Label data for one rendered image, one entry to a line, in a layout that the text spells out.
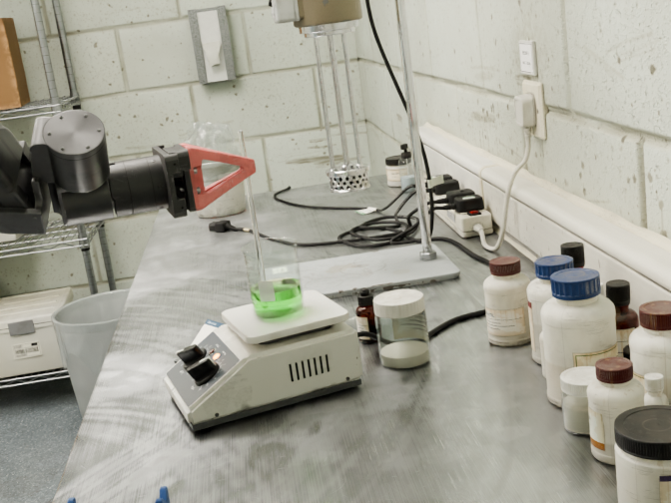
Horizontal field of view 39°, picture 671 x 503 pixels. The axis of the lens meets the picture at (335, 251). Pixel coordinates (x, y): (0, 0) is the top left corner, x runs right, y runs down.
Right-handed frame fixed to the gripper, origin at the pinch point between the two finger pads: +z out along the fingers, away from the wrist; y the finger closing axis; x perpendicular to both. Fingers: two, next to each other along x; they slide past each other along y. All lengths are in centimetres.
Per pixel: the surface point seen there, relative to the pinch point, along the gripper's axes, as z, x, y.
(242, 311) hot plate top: -2.4, 17.1, 4.0
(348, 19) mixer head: 24.6, -13.4, 32.8
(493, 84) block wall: 57, 1, 53
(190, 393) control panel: -10.6, 22.4, -3.6
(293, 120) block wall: 67, 22, 235
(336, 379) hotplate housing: 5.2, 24.1, -5.6
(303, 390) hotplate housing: 1.2, 24.3, -5.9
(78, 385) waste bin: -25, 78, 164
